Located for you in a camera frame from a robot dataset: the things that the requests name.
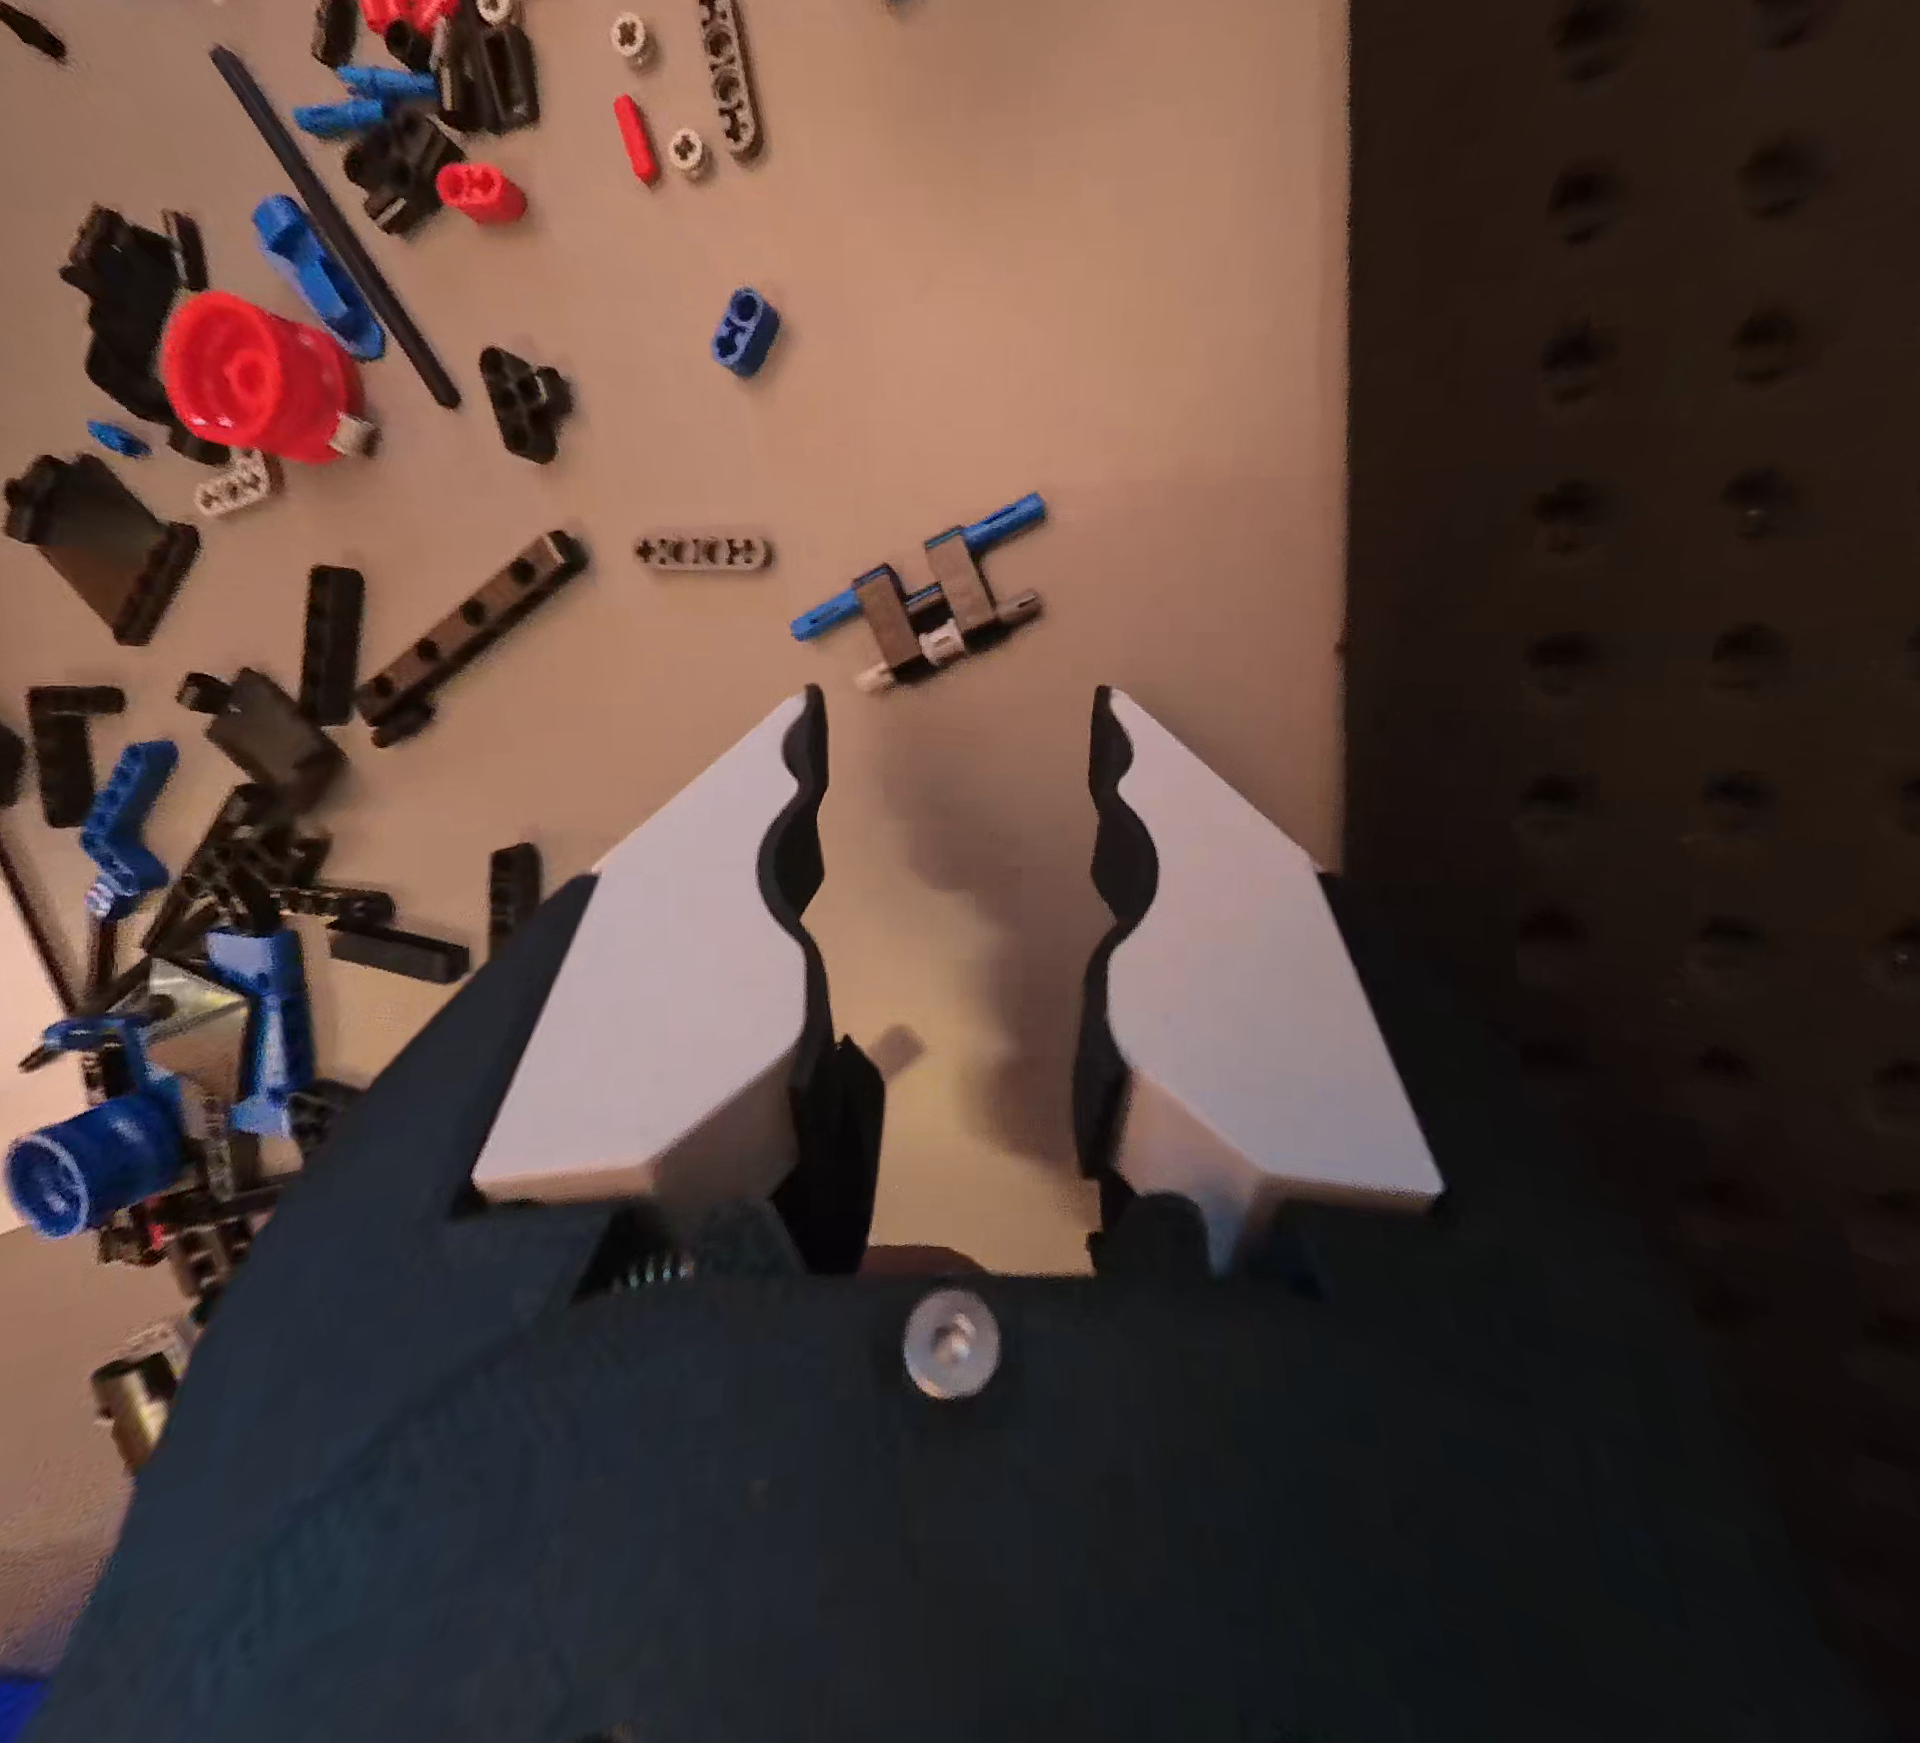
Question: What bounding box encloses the black flat plate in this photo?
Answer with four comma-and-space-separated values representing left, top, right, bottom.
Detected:
329, 925, 473, 987

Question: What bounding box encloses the long black holed beam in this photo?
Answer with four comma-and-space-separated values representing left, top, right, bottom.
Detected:
352, 527, 591, 747

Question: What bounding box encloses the red wheel rim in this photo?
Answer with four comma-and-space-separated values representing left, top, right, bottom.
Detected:
157, 291, 365, 466

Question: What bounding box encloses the blue long pin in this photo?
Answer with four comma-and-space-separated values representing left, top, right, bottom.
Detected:
790, 491, 1051, 642

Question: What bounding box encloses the grey black long pin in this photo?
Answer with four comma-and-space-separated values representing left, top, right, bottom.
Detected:
854, 591, 1041, 694

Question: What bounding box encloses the black tee connector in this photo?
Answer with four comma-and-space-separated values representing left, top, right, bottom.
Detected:
477, 344, 573, 466

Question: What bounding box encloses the black perforated panel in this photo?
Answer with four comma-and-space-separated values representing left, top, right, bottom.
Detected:
1335, 0, 1920, 1743

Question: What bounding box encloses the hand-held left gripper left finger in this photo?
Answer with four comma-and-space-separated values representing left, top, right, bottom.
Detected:
472, 685, 887, 1271

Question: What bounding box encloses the blue flat panel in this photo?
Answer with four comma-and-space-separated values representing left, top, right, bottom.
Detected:
202, 929, 320, 1146

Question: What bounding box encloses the long black axle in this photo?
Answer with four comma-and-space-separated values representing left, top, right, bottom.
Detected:
211, 44, 463, 410

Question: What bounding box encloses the medium black axle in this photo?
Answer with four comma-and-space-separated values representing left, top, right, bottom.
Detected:
0, 830, 86, 1008

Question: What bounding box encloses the blue angled beam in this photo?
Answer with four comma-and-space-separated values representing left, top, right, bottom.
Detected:
77, 739, 184, 895

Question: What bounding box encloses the grey desk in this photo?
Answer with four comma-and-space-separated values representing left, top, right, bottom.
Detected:
0, 0, 1351, 1743

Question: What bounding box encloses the black curved panel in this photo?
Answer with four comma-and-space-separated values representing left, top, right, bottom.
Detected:
91, 1323, 199, 1474

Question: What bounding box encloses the black square panel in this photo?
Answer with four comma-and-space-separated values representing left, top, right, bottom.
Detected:
178, 666, 350, 805
126, 963, 249, 1114
0, 452, 204, 649

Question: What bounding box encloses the blue wheel rim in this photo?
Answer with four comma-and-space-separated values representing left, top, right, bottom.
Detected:
5, 1090, 189, 1238

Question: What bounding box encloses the black three-hole connector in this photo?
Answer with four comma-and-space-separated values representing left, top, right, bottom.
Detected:
141, 782, 332, 965

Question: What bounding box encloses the black rectangular frame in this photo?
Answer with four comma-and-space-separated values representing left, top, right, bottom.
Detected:
91, 1096, 362, 1303

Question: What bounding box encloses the blue short connector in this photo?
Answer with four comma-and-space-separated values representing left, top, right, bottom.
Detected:
709, 285, 785, 380

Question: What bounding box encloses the black five-hole beam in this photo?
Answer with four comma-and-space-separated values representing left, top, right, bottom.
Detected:
486, 841, 546, 965

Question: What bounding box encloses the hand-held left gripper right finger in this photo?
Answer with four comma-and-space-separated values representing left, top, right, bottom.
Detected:
1075, 685, 1449, 1275

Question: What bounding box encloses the blue curved panel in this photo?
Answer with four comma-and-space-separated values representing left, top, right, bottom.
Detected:
249, 192, 386, 362

